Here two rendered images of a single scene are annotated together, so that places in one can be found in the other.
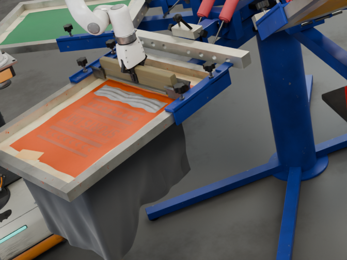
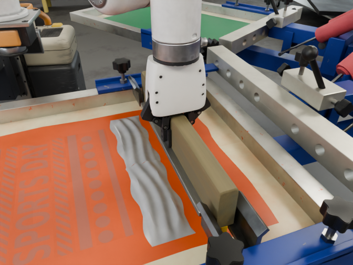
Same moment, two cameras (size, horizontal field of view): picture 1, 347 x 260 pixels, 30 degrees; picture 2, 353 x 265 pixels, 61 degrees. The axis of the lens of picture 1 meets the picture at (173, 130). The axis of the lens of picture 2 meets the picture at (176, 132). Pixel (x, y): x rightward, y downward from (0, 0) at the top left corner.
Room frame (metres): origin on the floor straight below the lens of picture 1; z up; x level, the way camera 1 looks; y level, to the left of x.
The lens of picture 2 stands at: (1.79, -0.07, 1.35)
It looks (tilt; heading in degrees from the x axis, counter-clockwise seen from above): 36 degrees down; 18
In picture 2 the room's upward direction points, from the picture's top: straight up
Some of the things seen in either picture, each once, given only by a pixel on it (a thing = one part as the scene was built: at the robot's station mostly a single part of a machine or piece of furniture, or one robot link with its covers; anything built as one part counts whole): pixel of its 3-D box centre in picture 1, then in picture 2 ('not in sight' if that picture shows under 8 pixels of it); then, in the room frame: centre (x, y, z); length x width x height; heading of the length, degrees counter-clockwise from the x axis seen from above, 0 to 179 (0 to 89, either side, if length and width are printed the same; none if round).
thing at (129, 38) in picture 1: (127, 35); (180, 44); (2.24, 0.07, 1.19); 0.09 x 0.07 x 0.03; 128
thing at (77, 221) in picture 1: (62, 206); not in sight; (1.93, 0.47, 0.74); 0.45 x 0.03 x 0.43; 38
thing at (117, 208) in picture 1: (144, 185); not in sight; (1.91, 0.16, 0.74); 0.46 x 0.04 x 0.42; 128
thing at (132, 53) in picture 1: (130, 50); (176, 80); (2.23, 0.08, 1.12); 0.10 x 0.08 x 0.11; 128
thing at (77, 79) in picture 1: (101, 67); (153, 86); (2.47, 0.22, 0.98); 0.30 x 0.05 x 0.07; 128
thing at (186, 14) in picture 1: (147, 23); (257, 56); (2.99, -0.02, 0.90); 1.24 x 0.06 x 0.06; 68
